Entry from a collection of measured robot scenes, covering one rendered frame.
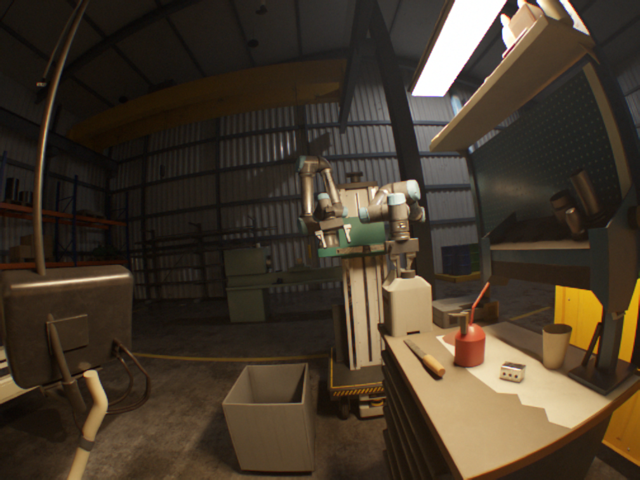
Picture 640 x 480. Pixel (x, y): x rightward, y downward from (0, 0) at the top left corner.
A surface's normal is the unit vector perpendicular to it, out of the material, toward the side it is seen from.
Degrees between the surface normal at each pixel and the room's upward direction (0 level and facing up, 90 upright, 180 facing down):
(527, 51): 180
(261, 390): 90
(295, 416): 90
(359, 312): 90
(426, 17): 169
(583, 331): 90
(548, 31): 180
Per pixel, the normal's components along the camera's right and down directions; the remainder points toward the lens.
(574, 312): -1.00, 0.09
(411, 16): -0.10, 0.99
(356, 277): -0.04, -0.04
